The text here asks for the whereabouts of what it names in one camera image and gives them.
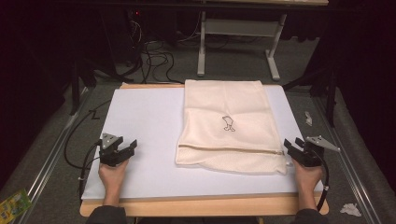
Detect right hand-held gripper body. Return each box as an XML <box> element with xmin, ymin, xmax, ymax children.
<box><xmin>295</xmin><ymin>135</ymin><xmax>341</xmax><ymax>168</ymax></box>

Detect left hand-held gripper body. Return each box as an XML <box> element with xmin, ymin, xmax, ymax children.
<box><xmin>98</xmin><ymin>133</ymin><xmax>129</xmax><ymax>167</ymax></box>

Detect cream mesh laundry bag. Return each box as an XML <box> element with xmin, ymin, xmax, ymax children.
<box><xmin>175</xmin><ymin>78</ymin><xmax>288</xmax><ymax>175</ymax></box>

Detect person's left hand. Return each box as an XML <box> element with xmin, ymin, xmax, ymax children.
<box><xmin>98</xmin><ymin>160</ymin><xmax>130</xmax><ymax>198</ymax></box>

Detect person's right hand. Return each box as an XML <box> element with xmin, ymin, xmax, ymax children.
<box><xmin>292</xmin><ymin>158</ymin><xmax>323</xmax><ymax>198</ymax></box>

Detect white table mat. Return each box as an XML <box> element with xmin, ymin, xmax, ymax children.
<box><xmin>80</xmin><ymin>85</ymin><xmax>325</xmax><ymax>201</ymax></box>

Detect black metal stand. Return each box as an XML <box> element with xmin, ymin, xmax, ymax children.
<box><xmin>282</xmin><ymin>66</ymin><xmax>340</xmax><ymax>129</ymax></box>
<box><xmin>68</xmin><ymin>57</ymin><xmax>98</xmax><ymax>117</ymax></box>

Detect crumpled white paper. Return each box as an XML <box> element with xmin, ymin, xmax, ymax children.
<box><xmin>339</xmin><ymin>203</ymin><xmax>362</xmax><ymax>217</ymax></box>

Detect green printed packet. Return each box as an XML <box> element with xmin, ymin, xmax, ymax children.
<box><xmin>0</xmin><ymin>189</ymin><xmax>33</xmax><ymax>224</ymax></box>

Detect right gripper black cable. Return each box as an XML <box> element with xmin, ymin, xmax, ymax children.
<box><xmin>316</xmin><ymin>151</ymin><xmax>331</xmax><ymax>213</ymax></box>

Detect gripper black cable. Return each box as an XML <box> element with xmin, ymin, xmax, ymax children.
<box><xmin>78</xmin><ymin>140</ymin><xmax>103</xmax><ymax>199</ymax></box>
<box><xmin>316</xmin><ymin>151</ymin><xmax>331</xmax><ymax>213</ymax></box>

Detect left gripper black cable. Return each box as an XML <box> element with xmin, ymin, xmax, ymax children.
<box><xmin>78</xmin><ymin>140</ymin><xmax>103</xmax><ymax>199</ymax></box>

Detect metal floor rail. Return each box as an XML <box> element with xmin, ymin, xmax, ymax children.
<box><xmin>8</xmin><ymin>87</ymin><xmax>92</xmax><ymax>224</ymax></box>
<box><xmin>312</xmin><ymin>96</ymin><xmax>379</xmax><ymax>224</ymax></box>

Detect black floor cable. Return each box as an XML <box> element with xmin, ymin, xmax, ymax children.
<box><xmin>64</xmin><ymin>99</ymin><xmax>112</xmax><ymax>171</ymax></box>

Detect bundle of black cables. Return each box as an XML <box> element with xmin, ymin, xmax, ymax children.
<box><xmin>124</xmin><ymin>18</ymin><xmax>185</xmax><ymax>85</ymax></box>

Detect white desk frame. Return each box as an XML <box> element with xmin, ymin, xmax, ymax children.
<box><xmin>196</xmin><ymin>10</ymin><xmax>288</xmax><ymax>82</ymax></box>

